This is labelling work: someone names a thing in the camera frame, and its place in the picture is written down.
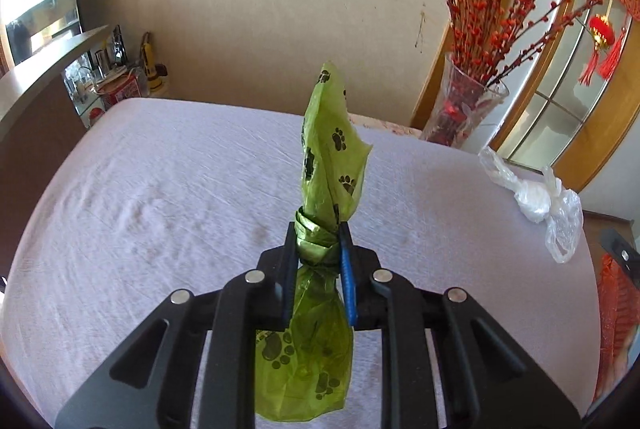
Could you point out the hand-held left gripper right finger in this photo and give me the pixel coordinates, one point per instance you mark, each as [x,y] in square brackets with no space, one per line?
[347,279]

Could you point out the red tin box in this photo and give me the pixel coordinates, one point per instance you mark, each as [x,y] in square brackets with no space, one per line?
[120,96]

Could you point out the knotted white translucent plastic bag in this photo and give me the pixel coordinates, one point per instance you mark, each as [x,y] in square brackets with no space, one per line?
[535,201]

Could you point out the orange plastic basket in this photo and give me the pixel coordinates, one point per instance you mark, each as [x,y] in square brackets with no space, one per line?
[620,309]

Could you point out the glass vase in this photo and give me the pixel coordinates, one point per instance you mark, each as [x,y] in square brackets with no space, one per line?
[460,109]

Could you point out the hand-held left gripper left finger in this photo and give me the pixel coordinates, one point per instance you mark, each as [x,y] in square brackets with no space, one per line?
[287,269]

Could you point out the yellow-green paw print plastic bag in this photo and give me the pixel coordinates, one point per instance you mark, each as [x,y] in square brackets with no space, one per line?
[325,159]

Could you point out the wooden glass-paned door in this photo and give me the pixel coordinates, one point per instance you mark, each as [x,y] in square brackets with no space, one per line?
[550,119]

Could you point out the dark wooden cabinet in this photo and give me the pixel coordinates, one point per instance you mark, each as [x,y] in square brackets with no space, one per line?
[30,134]

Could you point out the red lantern ornament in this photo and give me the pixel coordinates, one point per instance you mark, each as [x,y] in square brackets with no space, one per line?
[600,29]

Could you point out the cluster of clear glassware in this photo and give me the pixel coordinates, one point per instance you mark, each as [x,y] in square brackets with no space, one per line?
[100,64]

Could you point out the yellow tool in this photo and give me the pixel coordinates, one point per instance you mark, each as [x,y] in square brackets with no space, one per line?
[150,64]

